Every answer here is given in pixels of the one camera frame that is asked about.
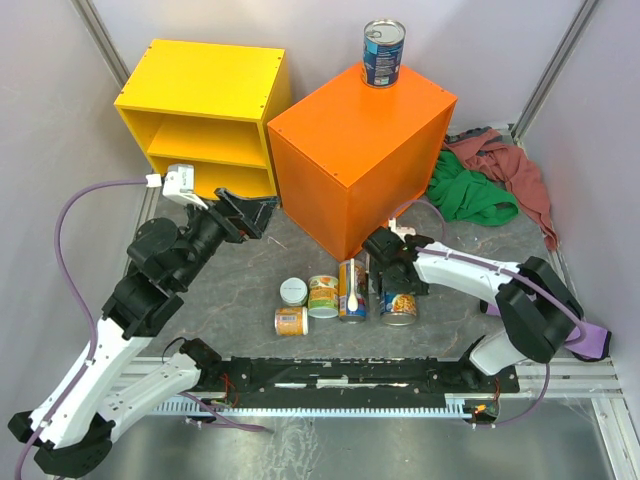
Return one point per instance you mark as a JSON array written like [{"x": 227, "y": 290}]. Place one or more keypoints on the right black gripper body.
[{"x": 391, "y": 284}]

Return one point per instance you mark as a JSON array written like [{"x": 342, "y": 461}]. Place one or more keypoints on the blue Progresso soup can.
[{"x": 397, "y": 309}]

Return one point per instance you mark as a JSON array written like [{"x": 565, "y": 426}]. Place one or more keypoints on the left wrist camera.
[{"x": 177, "y": 185}]

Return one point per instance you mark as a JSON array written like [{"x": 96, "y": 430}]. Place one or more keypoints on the white lid small jar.
[{"x": 293, "y": 292}]

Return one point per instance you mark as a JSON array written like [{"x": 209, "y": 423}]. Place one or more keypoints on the yellow blue upright can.
[{"x": 343, "y": 290}]

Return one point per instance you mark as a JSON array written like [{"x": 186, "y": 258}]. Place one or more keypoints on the green cloth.
[{"x": 464, "y": 195}]

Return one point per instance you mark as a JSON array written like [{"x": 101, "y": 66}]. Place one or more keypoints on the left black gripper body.
[{"x": 237, "y": 228}]

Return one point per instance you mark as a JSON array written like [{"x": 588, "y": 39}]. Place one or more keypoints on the orange wooden box cabinet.
[{"x": 348, "y": 155}]

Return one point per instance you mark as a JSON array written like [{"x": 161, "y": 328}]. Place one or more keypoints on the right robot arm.
[{"x": 538, "y": 313}]

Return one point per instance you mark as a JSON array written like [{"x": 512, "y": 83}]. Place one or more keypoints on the red pink cloth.
[{"x": 484, "y": 150}]

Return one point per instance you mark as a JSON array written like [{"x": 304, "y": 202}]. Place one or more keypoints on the dark blue soup can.
[{"x": 383, "y": 44}]

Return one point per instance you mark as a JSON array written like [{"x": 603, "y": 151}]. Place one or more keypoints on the yellow lying soup can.
[{"x": 373, "y": 272}]

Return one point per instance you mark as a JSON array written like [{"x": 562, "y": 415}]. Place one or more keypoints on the green label noodle cup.
[{"x": 323, "y": 297}]

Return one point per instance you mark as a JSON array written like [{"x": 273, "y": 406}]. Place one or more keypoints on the purple cloth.
[{"x": 593, "y": 346}]

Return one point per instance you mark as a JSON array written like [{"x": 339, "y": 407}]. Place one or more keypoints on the yellow open shelf cabinet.
[{"x": 208, "y": 105}]

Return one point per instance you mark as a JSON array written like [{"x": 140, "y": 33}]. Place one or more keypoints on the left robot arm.
[{"x": 75, "y": 428}]

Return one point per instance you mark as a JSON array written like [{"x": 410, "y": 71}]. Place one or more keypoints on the orange label small jar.
[{"x": 291, "y": 321}]

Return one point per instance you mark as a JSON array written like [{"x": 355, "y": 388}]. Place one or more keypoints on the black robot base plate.
[{"x": 334, "y": 384}]

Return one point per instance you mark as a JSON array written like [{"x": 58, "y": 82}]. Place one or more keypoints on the white plastic spoon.
[{"x": 352, "y": 301}]

